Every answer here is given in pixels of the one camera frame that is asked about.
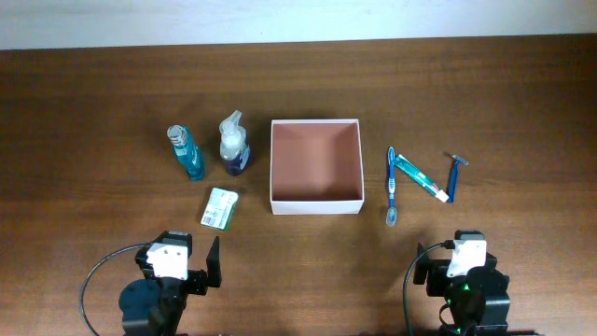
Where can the white cardboard box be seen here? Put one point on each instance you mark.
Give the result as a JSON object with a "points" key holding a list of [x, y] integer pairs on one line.
{"points": [[316, 167]]}

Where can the clear pump soap bottle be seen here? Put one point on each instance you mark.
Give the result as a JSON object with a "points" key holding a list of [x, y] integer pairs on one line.
{"points": [[234, 149]]}

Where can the blue white toothbrush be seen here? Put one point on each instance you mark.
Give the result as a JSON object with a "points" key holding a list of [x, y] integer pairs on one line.
{"points": [[391, 212]]}

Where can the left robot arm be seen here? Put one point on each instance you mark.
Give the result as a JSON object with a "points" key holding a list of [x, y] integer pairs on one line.
{"points": [[154, 304]]}

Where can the teal mouthwash bottle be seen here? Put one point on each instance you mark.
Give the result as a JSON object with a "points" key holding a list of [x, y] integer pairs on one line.
{"points": [[186, 152]]}

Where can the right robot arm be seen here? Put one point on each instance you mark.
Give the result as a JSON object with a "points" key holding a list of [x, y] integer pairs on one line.
{"points": [[478, 304]]}

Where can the blue disposable razor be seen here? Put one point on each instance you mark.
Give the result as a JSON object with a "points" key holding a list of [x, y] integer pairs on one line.
{"points": [[454, 173]]}

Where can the teal toothpaste tube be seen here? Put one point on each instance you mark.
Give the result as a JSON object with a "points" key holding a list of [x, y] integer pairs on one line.
{"points": [[420, 178]]}

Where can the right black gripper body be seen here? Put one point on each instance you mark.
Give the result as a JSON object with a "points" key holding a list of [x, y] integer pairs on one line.
{"points": [[434, 280]]}

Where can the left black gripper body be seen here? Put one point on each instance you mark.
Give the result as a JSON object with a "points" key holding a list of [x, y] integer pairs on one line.
{"points": [[198, 280]]}

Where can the green white soap box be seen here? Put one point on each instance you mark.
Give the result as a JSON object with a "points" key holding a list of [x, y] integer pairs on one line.
{"points": [[219, 209]]}

